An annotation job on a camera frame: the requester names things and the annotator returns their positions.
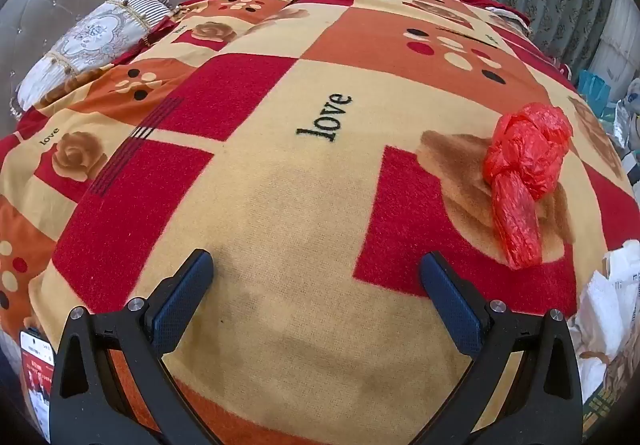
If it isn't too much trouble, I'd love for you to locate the blue shopping bag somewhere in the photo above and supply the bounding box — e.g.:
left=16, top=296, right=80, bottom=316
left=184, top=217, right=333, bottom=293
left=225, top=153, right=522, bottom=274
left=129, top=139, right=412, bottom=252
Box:
left=577, top=69, right=612, bottom=113

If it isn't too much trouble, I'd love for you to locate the patterned beige pillow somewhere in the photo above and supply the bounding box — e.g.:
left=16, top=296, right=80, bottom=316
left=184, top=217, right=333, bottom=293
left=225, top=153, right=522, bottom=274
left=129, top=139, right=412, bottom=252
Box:
left=12, top=0, right=176, bottom=118

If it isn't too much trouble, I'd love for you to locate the silver foil bag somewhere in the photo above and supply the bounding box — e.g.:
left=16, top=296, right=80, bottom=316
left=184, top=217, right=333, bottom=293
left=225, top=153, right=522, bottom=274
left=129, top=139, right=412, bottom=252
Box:
left=611, top=100, right=636, bottom=148

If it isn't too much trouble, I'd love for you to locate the white crumpled paper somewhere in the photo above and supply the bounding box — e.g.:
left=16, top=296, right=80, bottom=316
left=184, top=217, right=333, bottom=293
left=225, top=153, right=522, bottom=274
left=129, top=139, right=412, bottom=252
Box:
left=570, top=240, right=640, bottom=391

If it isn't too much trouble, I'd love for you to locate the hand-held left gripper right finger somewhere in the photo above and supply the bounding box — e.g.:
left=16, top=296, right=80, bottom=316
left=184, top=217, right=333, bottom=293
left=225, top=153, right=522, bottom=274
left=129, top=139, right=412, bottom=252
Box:
left=419, top=251, right=585, bottom=445

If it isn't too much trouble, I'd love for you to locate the white blue-printed plastic bag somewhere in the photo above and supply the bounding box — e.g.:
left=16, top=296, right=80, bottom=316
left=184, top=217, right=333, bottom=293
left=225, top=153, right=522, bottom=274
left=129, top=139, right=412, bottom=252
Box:
left=625, top=78, right=640, bottom=118

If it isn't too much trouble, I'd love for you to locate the smartphone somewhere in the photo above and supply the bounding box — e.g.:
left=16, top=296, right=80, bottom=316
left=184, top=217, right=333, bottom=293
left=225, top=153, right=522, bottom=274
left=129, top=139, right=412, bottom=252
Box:
left=19, top=329, right=57, bottom=443

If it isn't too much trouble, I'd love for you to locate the red cloth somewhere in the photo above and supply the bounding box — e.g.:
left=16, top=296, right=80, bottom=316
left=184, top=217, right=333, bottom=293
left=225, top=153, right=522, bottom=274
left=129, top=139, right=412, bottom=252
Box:
left=447, top=0, right=533, bottom=33

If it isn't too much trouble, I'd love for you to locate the knotted red plastic bag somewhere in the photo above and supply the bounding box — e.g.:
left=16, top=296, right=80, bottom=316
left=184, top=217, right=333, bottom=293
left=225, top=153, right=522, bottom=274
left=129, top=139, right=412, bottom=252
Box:
left=482, top=102, right=574, bottom=271

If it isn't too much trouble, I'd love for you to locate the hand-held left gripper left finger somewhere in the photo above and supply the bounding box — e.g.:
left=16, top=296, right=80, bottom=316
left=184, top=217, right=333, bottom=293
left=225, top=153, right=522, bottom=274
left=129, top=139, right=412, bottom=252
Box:
left=49, top=248, right=221, bottom=445

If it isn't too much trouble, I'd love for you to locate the printed red yellow blanket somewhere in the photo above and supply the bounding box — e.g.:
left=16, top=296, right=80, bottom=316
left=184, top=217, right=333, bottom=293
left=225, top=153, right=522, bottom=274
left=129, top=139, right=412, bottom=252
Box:
left=0, top=0, right=640, bottom=445

